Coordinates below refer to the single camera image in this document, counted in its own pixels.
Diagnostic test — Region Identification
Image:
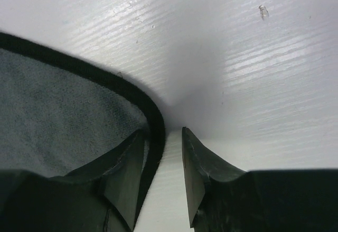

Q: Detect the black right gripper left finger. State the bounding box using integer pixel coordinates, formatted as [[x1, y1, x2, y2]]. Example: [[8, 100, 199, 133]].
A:
[[1, 130, 145, 231]]

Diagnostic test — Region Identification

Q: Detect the yellow and black towel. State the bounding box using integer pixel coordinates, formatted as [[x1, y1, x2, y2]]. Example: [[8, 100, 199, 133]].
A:
[[1, 33, 166, 230]]

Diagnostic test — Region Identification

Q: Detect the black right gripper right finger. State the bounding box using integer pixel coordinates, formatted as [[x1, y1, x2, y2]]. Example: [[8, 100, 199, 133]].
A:
[[182, 127, 337, 231]]

